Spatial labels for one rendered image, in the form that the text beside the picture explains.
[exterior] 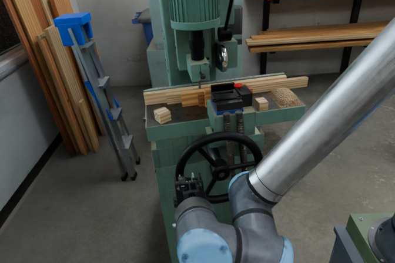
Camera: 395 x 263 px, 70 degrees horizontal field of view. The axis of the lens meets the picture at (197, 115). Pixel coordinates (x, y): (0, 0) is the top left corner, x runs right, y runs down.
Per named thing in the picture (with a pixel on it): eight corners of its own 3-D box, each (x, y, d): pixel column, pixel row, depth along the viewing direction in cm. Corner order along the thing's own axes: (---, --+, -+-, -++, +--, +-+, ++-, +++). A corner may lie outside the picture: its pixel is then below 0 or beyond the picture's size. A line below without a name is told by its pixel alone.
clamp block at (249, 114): (214, 140, 95) (213, 117, 90) (206, 120, 107) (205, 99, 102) (256, 134, 97) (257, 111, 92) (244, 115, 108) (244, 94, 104)
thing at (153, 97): (145, 105, 114) (143, 94, 112) (145, 103, 116) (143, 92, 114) (285, 87, 121) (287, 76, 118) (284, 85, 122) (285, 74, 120)
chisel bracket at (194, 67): (192, 86, 107) (190, 64, 103) (187, 73, 119) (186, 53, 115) (211, 84, 108) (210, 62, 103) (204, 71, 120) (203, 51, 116)
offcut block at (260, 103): (262, 104, 109) (263, 96, 107) (268, 109, 105) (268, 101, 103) (254, 105, 108) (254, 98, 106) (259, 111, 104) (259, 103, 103)
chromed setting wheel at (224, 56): (222, 77, 120) (221, 48, 114) (216, 67, 131) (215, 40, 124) (229, 76, 120) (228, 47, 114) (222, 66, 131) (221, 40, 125)
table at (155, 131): (147, 158, 94) (144, 143, 91) (146, 114, 120) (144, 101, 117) (317, 132, 101) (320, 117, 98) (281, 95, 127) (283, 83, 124)
